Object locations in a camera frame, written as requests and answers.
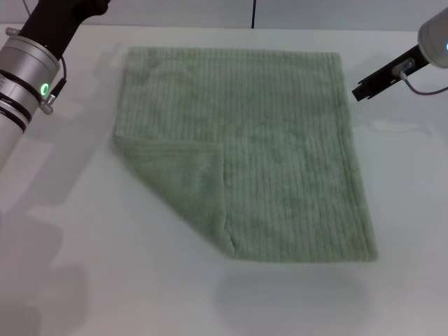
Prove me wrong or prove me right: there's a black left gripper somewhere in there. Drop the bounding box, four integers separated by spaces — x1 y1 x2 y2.
17 0 113 59

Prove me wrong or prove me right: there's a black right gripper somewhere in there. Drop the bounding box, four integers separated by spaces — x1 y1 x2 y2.
351 44 430 102

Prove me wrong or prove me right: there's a grey right wrist cable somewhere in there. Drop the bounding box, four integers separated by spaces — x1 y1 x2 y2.
391 59 448 95

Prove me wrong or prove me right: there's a light green ribbed towel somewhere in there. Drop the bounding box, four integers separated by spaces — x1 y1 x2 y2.
111 45 380 263

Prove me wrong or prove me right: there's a thin black left wrist cable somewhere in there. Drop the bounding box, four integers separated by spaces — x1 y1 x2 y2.
50 55 68 104

